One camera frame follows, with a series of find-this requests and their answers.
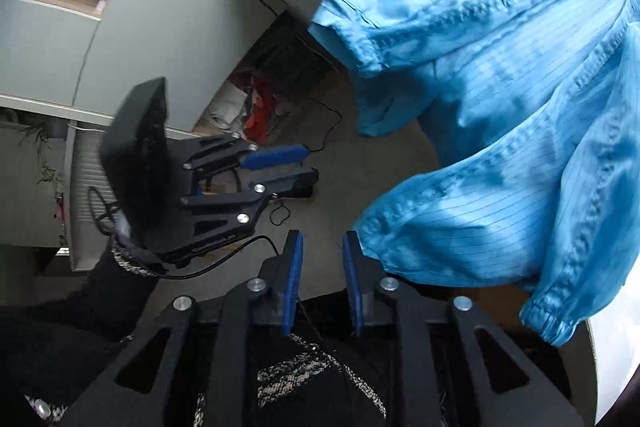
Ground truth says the white ribbed radiator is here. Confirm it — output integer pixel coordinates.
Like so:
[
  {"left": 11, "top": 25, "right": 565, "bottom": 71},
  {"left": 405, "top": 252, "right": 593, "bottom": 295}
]
[{"left": 67, "top": 124, "right": 121, "bottom": 270}]

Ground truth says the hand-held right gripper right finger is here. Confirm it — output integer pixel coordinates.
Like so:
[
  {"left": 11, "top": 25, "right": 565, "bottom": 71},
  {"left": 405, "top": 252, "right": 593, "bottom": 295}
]
[{"left": 342, "top": 229, "right": 586, "bottom": 427}]

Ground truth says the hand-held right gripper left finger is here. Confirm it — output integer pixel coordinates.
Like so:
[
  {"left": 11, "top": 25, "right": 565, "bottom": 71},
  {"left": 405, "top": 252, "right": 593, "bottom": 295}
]
[{"left": 60, "top": 229, "right": 305, "bottom": 427}]

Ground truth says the light blue striped jacket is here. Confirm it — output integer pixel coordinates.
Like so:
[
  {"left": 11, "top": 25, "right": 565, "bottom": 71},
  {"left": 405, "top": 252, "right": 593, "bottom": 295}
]
[{"left": 307, "top": 0, "right": 640, "bottom": 348}]

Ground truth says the green plant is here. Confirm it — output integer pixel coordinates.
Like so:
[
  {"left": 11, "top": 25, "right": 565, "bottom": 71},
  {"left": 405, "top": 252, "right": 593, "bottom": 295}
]
[{"left": 0, "top": 109, "right": 68, "bottom": 188}]

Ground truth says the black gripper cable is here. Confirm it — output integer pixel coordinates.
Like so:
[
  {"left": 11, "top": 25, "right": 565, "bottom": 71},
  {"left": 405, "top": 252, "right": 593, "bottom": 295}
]
[{"left": 87, "top": 184, "right": 283, "bottom": 280}]

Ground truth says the clutter of bags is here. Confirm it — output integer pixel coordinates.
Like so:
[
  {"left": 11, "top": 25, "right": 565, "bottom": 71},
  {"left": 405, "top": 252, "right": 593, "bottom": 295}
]
[{"left": 207, "top": 12, "right": 336, "bottom": 142}]

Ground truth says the person's left forearm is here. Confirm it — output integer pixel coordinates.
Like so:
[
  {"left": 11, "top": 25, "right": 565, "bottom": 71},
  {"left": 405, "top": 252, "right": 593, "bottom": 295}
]
[{"left": 0, "top": 234, "right": 163, "bottom": 403}]

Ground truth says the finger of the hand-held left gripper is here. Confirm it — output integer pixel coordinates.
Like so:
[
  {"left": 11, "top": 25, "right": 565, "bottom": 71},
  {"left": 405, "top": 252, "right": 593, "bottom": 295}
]
[
  {"left": 182, "top": 132, "right": 312, "bottom": 174},
  {"left": 162, "top": 167, "right": 321, "bottom": 264}
]

